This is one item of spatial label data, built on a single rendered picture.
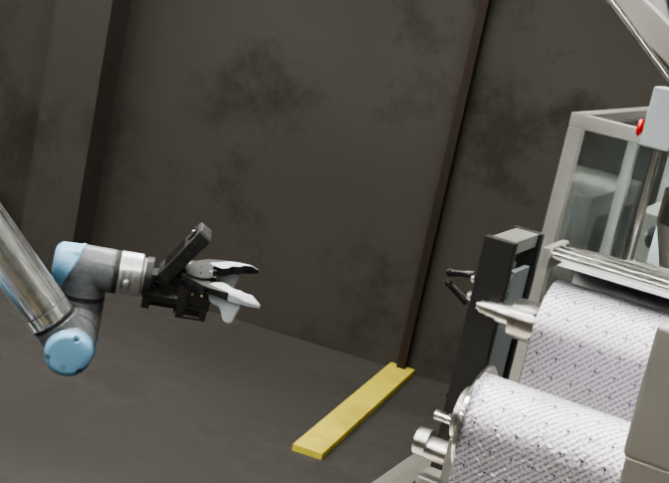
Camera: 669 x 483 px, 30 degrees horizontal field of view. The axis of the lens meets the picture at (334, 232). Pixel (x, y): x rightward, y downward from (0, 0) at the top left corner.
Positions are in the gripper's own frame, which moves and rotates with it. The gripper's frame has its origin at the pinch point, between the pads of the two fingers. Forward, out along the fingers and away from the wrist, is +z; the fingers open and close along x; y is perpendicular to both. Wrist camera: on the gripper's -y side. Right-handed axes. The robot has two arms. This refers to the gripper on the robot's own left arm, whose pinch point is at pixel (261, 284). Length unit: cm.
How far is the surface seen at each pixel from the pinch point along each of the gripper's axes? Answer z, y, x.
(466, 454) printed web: 24, -6, 59
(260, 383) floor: 39, 162, -273
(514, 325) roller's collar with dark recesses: 35.1, -13.9, 31.5
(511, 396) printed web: 29, -15, 57
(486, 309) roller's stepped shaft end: 31.7, -13.8, 26.9
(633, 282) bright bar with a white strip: 49, -26, 36
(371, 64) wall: 68, 36, -359
